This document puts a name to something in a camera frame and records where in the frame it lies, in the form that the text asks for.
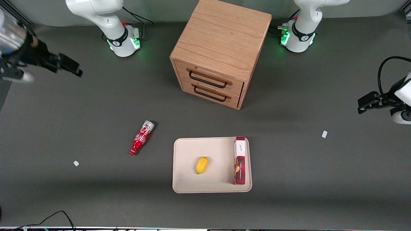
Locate black drawer handle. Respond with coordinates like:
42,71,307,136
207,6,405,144
188,71,228,89
193,85,228,103

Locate yellow lemon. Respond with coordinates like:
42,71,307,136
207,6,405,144
196,156,209,175

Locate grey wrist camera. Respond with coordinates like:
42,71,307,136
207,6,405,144
390,107,411,125
0,66,35,84

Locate wooden drawer cabinet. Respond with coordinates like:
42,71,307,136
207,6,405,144
170,0,272,110

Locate black left arm base cables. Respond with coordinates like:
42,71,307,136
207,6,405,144
269,13,300,36

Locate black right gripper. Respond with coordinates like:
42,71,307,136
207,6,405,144
19,31,83,78

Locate wooden drawer front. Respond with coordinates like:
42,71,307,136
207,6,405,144
174,59,245,97
180,79,242,108

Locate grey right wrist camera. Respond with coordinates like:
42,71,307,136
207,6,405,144
0,66,35,84

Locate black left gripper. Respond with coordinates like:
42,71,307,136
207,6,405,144
358,86,400,115

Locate red coke bottle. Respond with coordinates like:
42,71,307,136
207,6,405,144
129,120,155,156

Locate red white snack box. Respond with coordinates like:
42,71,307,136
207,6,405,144
233,137,246,185

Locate beige plastic tray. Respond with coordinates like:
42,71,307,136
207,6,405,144
172,137,253,194

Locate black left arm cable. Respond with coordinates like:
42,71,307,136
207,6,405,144
378,56,411,95

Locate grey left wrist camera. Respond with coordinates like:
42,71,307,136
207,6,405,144
390,107,411,125

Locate black cable at table edge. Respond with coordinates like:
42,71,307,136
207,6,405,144
0,210,76,230

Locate black right arm base cable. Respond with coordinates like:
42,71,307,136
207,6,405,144
122,6,154,25

